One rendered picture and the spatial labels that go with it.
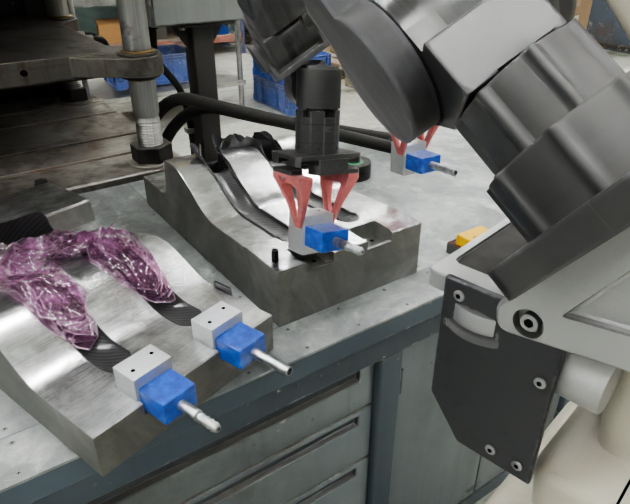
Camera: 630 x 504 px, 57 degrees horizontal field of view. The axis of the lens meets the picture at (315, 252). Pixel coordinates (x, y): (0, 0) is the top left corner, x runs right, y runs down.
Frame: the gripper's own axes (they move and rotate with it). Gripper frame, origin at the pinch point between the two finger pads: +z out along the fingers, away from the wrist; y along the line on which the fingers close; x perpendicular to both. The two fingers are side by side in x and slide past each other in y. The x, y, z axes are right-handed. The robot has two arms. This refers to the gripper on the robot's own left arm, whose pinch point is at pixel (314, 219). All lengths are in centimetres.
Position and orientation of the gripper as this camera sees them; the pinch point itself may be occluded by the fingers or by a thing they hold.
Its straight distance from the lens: 79.2
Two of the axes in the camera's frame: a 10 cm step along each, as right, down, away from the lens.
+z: -0.3, 9.5, 3.0
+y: -8.2, 1.5, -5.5
